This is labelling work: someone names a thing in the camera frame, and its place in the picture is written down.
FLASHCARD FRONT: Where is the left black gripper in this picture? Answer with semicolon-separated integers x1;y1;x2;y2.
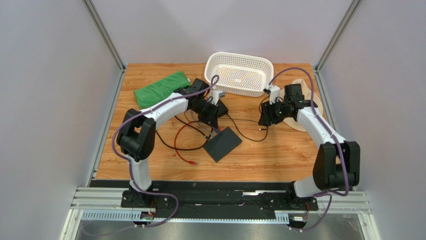
190;100;220;130

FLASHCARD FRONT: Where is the black adapter power cord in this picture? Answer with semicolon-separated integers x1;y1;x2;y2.
219;94;271;143

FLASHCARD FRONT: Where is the black network switch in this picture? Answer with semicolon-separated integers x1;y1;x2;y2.
203;127;242;163

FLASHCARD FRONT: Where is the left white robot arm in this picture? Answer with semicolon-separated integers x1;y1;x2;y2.
111;75;220;201

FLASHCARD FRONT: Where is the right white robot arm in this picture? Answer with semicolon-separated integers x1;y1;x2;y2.
258;84;360;198

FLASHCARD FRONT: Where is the black power adapter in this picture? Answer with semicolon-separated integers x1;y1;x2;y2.
217;100;229;118

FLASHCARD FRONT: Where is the beige bucket hat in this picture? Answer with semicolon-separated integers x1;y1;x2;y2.
283;78;324;132

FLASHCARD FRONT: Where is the white perforated plastic basket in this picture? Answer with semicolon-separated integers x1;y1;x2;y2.
204;52;274;98

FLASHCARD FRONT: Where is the green folded towel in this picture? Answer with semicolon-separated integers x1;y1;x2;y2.
133;71;190;109

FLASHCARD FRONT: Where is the gray ethernet cable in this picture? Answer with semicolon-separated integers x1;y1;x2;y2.
191;111;216;141

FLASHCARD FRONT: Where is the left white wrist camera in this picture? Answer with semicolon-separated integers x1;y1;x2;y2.
207;90;226;105

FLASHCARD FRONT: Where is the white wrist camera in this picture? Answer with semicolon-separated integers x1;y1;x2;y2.
207;90;226;105
263;85;281;105

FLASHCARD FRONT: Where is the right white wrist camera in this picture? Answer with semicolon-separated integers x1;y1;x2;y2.
263;85;281;105

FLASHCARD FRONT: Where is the red ethernet cable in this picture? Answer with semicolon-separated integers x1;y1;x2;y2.
173;120;222;166

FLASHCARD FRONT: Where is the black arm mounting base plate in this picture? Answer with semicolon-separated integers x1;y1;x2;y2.
120;180;319;220

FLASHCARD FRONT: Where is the aluminium frame rail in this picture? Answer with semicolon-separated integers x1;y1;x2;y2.
60;187;380;240

